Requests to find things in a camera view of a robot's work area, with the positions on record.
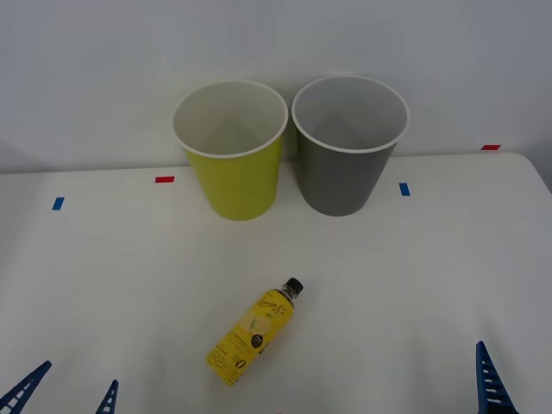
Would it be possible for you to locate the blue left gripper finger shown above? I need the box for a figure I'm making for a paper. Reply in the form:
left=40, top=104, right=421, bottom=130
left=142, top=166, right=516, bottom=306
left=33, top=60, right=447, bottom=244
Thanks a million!
left=95, top=379, right=120, bottom=414
left=0, top=360, right=53, bottom=414

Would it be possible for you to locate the grey plastic bin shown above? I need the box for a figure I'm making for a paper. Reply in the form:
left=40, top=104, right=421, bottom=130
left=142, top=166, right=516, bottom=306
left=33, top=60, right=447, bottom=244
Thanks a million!
left=291, top=74, right=410, bottom=217

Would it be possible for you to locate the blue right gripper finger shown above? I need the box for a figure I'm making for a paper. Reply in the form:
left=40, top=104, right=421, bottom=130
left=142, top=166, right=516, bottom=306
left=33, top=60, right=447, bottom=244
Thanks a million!
left=475, top=340, right=519, bottom=414

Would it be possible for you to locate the yellow bottle with black cap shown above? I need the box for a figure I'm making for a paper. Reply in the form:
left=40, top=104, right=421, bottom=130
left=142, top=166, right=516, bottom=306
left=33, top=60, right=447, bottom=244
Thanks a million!
left=205, top=277, right=305, bottom=387

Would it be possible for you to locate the yellow-green plastic bin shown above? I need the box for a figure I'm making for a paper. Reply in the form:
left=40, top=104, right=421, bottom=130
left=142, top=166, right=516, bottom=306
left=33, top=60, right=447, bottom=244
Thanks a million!
left=171, top=78, right=289, bottom=223

